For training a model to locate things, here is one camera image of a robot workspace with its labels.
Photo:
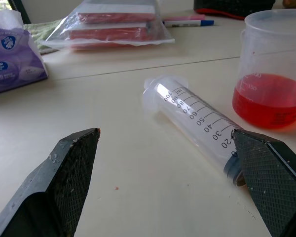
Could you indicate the black case red trim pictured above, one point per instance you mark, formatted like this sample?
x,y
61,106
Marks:
x,y
232,7

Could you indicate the clear plastic zip bag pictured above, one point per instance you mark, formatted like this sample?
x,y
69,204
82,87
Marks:
x,y
60,37

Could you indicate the pink marker pen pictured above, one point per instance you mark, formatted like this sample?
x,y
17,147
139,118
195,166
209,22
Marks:
x,y
185,17

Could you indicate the red white notepad stack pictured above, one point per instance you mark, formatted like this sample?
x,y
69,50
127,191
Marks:
x,y
118,14
108,34

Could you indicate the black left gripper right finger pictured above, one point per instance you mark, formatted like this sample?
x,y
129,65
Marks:
x,y
271,177

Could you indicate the large clear plastic syringe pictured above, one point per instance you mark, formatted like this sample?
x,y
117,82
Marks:
x,y
187,116

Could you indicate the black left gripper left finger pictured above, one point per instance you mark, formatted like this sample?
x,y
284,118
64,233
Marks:
x,y
64,177

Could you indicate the beaker with red liquid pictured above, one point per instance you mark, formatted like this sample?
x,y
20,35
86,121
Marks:
x,y
269,103

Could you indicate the purple tissue pack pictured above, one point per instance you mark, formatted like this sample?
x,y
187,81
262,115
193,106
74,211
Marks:
x,y
12,61

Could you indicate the white marker blue cap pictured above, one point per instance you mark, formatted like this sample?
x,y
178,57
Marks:
x,y
187,23

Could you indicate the green cloth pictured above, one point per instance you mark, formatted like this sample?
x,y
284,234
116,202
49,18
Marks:
x,y
37,32

